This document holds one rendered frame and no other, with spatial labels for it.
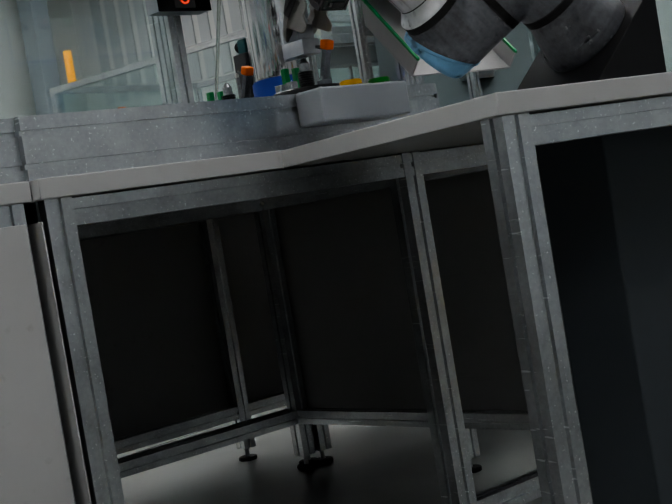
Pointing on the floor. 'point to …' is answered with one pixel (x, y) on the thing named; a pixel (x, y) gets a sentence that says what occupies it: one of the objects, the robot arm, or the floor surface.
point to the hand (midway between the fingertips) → (296, 33)
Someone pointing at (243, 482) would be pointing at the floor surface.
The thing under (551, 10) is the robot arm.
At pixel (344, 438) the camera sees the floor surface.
